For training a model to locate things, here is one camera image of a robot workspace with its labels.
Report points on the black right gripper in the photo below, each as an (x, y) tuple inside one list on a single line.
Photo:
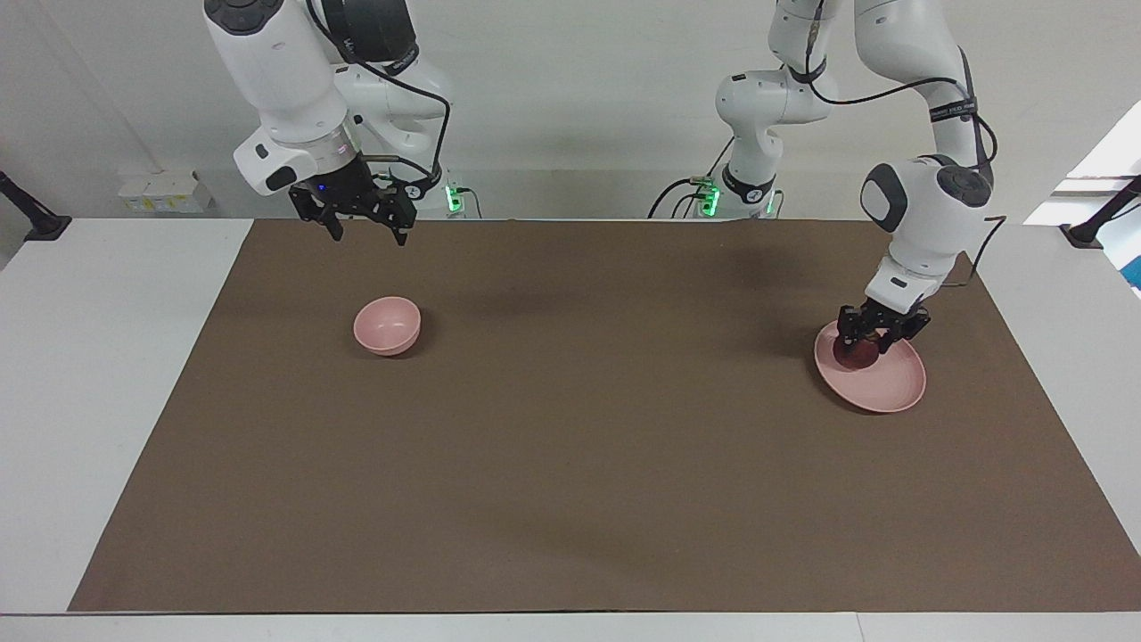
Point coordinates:
[(343, 183)]

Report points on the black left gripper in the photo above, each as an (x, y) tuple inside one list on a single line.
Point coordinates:
[(891, 312)]

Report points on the dark red apple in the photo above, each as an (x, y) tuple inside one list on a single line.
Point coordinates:
[(857, 359)]

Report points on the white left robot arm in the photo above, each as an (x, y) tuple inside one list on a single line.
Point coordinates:
[(927, 205)]

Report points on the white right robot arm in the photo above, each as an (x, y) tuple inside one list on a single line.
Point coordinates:
[(276, 62)]

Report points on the pink plate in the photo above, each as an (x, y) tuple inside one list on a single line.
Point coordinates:
[(891, 383)]

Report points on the pink bowl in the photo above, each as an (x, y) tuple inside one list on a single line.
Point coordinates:
[(385, 325)]

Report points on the black clamp stand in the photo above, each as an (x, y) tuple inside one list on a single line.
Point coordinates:
[(45, 226), (1083, 235)]

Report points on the blue object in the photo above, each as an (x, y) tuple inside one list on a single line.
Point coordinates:
[(1135, 272)]

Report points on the brown table mat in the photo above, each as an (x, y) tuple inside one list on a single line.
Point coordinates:
[(570, 446)]

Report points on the white wall socket box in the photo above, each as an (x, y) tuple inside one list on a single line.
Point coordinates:
[(165, 194)]

